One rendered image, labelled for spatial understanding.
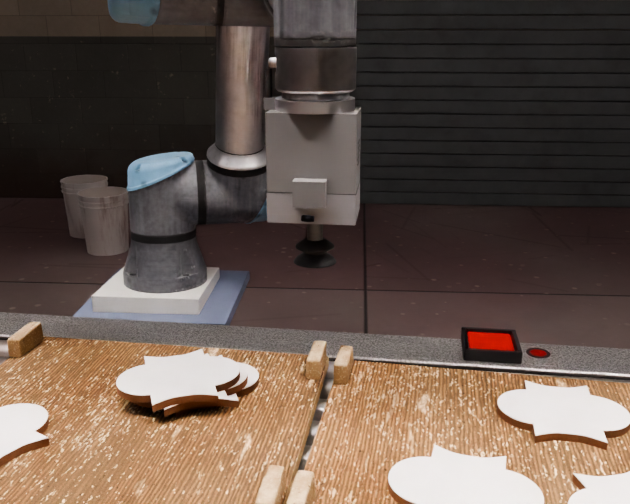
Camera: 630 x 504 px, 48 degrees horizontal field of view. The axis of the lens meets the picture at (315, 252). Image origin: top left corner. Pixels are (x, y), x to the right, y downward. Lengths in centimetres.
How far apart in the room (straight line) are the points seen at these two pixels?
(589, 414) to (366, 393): 24
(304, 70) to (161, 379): 39
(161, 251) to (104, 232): 317
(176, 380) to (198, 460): 12
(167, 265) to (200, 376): 46
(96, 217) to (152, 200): 317
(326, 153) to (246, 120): 56
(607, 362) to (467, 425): 30
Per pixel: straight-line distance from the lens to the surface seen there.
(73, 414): 85
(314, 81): 64
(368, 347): 100
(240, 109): 119
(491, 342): 101
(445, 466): 71
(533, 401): 84
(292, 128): 65
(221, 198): 124
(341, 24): 64
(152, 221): 125
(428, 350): 100
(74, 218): 486
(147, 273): 126
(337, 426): 78
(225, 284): 137
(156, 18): 73
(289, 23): 64
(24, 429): 82
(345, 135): 64
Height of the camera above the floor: 135
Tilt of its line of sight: 18 degrees down
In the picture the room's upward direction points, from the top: straight up
